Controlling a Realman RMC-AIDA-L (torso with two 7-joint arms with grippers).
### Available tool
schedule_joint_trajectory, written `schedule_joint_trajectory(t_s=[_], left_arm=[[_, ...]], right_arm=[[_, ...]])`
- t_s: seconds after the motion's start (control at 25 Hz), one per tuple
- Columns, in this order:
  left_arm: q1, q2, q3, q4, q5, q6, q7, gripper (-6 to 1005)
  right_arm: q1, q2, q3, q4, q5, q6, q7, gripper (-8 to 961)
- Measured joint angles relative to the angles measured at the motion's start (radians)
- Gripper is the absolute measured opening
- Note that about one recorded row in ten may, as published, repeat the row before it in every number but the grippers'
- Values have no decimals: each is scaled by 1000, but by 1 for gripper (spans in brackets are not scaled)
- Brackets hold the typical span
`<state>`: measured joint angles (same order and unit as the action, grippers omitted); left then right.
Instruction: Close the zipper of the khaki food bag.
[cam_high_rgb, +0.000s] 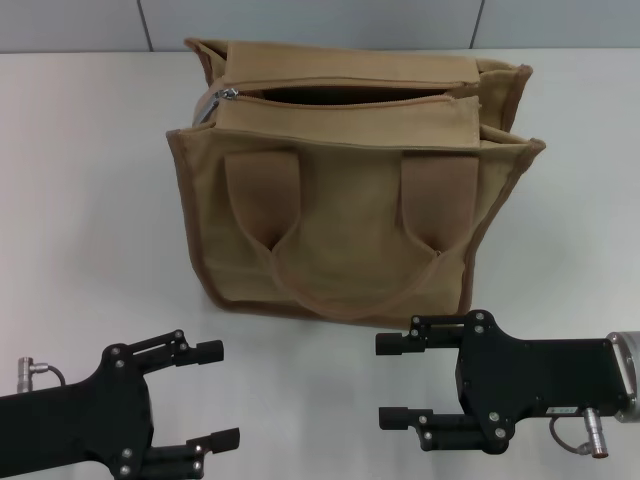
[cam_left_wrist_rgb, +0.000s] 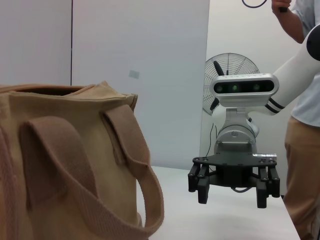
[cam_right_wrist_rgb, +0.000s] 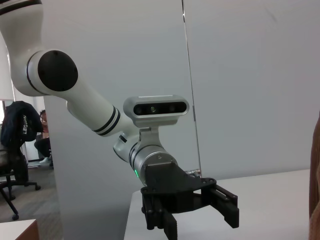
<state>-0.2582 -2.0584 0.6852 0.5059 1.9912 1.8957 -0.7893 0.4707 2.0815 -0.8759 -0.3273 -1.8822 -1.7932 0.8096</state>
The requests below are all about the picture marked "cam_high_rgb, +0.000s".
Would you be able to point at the silver metal zipper pull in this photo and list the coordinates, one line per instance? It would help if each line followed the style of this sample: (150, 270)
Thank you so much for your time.
(205, 108)

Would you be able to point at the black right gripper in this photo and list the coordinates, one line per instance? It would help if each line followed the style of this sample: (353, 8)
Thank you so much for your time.
(530, 380)

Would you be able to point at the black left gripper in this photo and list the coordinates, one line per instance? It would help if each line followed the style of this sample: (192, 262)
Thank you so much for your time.
(75, 430)

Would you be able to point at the khaki canvas food bag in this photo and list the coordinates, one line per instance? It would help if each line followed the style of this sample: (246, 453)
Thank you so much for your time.
(350, 225)

